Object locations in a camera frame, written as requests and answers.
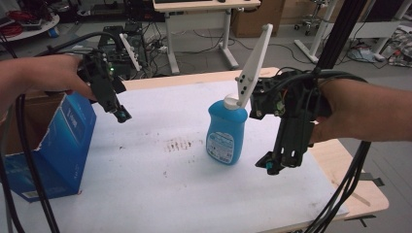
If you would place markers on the office chair base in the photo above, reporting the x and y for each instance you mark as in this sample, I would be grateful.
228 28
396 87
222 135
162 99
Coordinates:
307 24

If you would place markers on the white desk frame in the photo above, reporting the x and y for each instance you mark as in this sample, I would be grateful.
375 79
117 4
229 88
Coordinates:
319 35

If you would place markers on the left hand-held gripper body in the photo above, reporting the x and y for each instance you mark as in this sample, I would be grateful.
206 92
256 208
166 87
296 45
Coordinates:
101 81

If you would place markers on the person's left hand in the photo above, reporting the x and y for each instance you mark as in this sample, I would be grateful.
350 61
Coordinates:
55 76

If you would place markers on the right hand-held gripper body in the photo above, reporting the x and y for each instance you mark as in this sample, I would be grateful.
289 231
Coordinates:
298 106

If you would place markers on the black computer case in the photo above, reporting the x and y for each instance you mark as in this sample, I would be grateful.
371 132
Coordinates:
113 45

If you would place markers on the blue cardboard box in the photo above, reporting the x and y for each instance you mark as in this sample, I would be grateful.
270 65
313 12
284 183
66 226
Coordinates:
61 142

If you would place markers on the blue bottle with white cap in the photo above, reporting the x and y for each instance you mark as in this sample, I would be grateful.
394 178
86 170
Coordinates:
226 132

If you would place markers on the white foam mat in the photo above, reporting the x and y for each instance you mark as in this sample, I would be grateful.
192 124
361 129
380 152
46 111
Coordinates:
155 181

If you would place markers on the black metal stand pole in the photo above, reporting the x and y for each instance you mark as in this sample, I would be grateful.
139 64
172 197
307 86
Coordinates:
343 32

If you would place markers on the white desk with wooden top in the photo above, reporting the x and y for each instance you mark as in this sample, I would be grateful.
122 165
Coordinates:
200 13

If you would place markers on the brown cardboard box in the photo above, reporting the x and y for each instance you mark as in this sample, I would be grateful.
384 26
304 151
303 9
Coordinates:
256 17

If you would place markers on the round white table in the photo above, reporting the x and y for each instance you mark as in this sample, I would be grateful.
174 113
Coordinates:
29 27

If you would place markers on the white power strip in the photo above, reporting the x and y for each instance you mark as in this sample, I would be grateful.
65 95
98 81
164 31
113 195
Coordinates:
161 49

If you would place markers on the person's right hand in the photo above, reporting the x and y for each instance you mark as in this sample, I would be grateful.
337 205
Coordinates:
336 110

